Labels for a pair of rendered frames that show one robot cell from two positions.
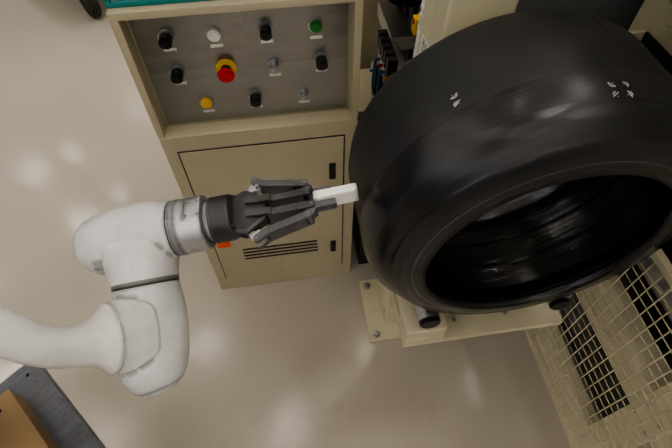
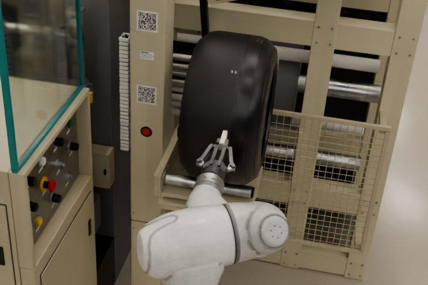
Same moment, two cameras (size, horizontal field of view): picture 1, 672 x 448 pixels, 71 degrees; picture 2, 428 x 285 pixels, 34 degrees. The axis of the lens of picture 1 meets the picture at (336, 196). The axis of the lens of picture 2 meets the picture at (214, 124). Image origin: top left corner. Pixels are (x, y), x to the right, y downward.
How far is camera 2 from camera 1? 1.97 m
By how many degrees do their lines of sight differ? 55
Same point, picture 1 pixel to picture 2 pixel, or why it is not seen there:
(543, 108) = (257, 55)
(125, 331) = not seen: hidden behind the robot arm
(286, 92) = (61, 182)
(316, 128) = (82, 195)
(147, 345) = not seen: hidden behind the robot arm
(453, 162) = (256, 86)
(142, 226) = (211, 191)
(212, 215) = (216, 171)
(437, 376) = not seen: outside the picture
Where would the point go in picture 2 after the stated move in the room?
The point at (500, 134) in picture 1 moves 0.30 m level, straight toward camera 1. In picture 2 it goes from (258, 69) to (328, 103)
